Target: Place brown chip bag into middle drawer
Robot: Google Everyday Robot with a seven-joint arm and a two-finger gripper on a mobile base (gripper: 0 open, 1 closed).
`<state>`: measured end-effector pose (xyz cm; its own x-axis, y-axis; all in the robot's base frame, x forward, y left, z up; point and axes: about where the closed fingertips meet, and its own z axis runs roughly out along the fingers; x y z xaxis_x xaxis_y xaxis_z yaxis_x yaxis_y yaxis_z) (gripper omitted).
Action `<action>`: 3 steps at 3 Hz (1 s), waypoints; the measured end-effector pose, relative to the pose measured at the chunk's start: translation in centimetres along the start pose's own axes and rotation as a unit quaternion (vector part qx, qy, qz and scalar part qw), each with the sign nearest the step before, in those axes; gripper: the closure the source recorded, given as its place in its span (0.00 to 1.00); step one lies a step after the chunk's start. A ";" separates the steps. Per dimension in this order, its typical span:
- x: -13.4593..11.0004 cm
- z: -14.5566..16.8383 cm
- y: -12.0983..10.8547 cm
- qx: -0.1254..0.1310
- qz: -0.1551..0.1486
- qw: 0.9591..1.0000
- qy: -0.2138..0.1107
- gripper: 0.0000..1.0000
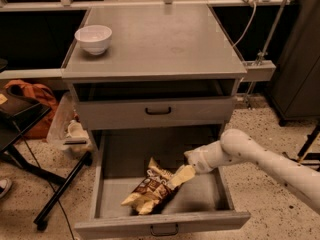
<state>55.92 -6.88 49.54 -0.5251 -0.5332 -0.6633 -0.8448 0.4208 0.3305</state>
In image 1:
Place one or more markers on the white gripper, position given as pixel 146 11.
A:
pixel 199 161

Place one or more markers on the white ceramic bowl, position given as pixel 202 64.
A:
pixel 94 39

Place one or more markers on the orange backpack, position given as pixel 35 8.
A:
pixel 45 96

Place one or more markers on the open grey lower drawer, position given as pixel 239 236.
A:
pixel 200 204

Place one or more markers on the black wheeled cart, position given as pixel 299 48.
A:
pixel 305 155

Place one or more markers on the dark grey cabinet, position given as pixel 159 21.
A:
pixel 294 90

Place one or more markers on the grey drawer cabinet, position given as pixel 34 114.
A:
pixel 156 52

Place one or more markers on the black folding table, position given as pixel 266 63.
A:
pixel 19 114

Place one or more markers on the closed grey upper drawer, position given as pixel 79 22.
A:
pixel 132 114

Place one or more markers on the brown chip bag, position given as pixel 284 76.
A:
pixel 151 191

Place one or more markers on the clear plastic bag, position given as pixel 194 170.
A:
pixel 66 132

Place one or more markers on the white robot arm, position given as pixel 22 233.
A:
pixel 235 146

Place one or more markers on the metal stand pole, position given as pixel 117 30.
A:
pixel 261 54

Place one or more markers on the white sneaker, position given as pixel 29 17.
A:
pixel 5 186

